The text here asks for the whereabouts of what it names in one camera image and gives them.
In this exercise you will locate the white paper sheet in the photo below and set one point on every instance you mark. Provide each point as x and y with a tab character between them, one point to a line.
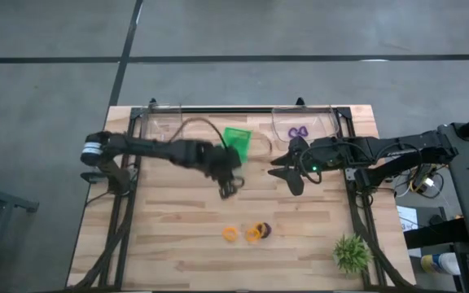
407	217

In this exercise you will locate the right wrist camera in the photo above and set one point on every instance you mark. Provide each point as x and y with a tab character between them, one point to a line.
327	150

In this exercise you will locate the black table frame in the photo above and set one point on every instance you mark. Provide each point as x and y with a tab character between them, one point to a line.
238	110

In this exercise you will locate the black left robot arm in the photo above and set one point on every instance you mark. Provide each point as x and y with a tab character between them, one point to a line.
137	145

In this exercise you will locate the white plastic bottle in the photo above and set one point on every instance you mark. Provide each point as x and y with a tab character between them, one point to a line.
442	263

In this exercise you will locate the clear plastic bin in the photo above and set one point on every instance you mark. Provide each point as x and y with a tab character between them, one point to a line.
320	122
161	124

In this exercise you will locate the yellow power strip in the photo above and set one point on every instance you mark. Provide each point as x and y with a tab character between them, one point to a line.
422	180

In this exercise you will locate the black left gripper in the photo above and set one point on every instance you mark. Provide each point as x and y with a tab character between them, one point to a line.
202	156

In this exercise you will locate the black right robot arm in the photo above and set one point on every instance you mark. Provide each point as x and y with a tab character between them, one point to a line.
381	148

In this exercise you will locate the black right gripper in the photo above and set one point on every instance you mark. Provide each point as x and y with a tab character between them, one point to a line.
324	156

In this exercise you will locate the green artificial plant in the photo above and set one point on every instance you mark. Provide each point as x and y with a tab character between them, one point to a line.
352	254

